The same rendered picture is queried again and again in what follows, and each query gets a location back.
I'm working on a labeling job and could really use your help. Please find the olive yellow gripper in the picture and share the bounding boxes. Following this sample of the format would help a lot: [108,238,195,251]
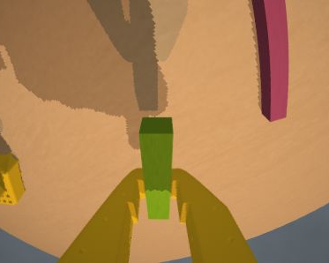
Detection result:
[57,169,258,263]

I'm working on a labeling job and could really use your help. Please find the pink rod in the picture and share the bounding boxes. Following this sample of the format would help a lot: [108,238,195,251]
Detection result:
[251,0,288,122]

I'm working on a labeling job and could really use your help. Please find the lime green rod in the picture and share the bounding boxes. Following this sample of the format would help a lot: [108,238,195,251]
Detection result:
[138,117,174,220]

